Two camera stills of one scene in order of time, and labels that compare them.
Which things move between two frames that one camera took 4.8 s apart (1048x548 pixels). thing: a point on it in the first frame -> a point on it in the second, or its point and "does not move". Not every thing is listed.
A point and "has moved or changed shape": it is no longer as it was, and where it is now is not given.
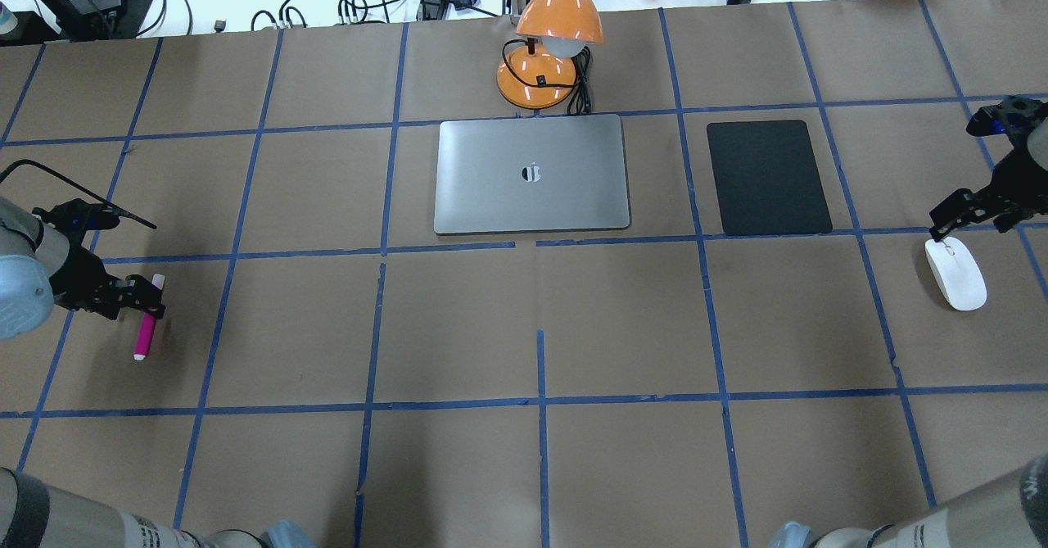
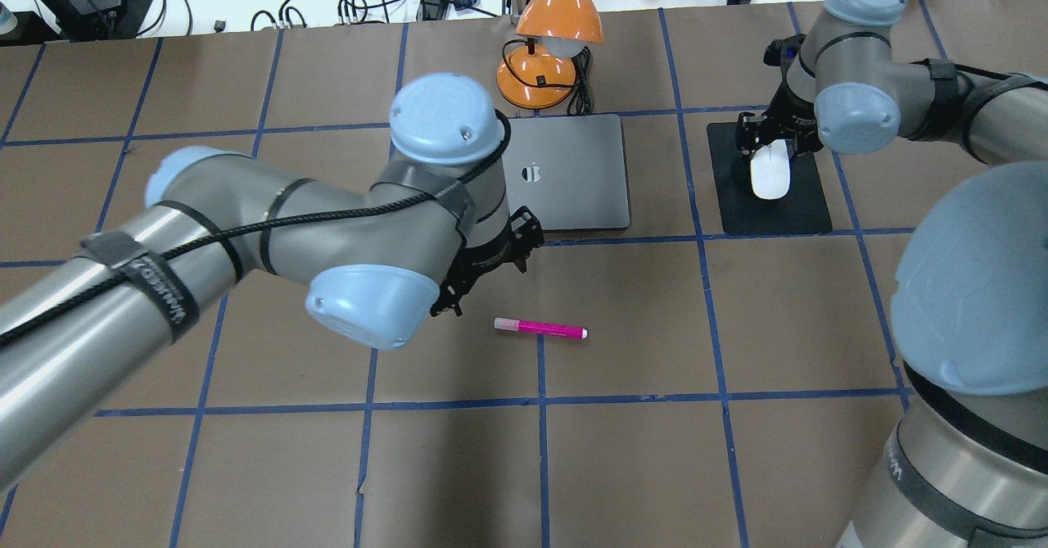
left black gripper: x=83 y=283 -> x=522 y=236
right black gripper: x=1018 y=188 -> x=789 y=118
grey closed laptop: x=531 y=174 does not move
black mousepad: x=768 y=178 does not move
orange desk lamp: x=553 y=61 does not move
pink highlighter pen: x=148 y=323 has moved or changed shape
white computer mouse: x=958 y=273 has moved or changed shape
